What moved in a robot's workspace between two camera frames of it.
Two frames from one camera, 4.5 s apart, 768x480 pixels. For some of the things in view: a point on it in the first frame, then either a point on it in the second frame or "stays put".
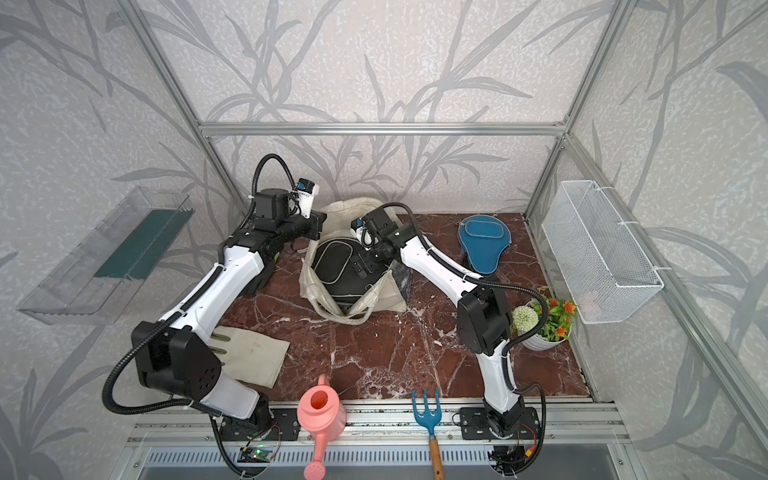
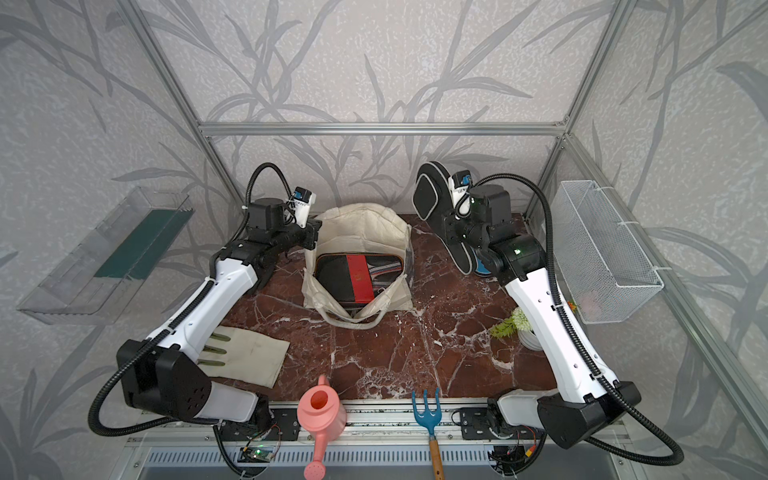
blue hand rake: (430, 418) stays put
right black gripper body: (375, 248) to (461, 231)
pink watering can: (322, 413) stays put
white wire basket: (606, 276) stays put
